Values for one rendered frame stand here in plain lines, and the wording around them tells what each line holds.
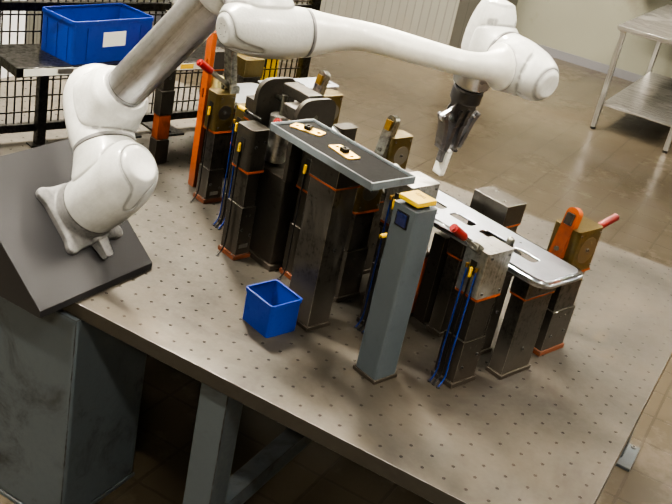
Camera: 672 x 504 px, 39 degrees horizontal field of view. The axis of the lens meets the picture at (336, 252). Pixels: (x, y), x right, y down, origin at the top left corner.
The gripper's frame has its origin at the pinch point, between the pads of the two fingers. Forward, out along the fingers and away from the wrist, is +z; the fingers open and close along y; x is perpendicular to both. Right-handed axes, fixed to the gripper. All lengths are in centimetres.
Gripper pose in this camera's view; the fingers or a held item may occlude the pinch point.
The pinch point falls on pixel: (442, 160)
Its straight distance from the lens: 237.6
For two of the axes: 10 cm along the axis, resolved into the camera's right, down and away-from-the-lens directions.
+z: -2.6, 8.2, 5.1
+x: -5.8, -5.6, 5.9
